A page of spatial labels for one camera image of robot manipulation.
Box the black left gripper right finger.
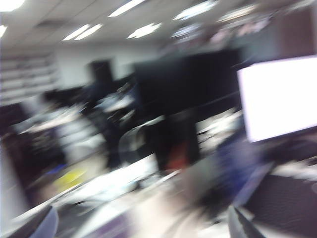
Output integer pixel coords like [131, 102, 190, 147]
[227, 205, 263, 238]

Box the lit white computer screen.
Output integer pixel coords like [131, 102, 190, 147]
[237, 56, 317, 143]

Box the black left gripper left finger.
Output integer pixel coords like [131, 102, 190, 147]
[0, 205, 59, 238]

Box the black computer monitor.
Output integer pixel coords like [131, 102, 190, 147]
[133, 49, 242, 119]

